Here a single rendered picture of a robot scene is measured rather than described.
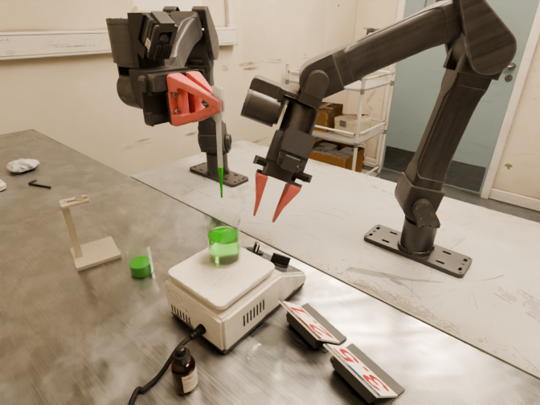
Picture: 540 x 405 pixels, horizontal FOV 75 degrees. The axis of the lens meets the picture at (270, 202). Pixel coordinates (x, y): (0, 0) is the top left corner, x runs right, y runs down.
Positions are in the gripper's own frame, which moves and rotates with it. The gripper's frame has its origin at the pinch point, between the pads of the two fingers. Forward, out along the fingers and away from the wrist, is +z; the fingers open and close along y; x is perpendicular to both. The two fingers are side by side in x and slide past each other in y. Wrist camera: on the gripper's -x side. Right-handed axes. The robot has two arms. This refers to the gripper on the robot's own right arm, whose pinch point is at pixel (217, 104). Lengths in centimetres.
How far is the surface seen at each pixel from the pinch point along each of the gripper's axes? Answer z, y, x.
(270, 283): 7.3, 1.8, 25.9
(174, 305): -3.0, -8.6, 29.2
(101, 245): -31.1, -6.4, 31.5
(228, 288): 5.4, -4.9, 23.7
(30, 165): -87, 0, 30
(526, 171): 21, 290, 93
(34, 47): -137, 27, 0
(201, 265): -1.6, -3.9, 23.6
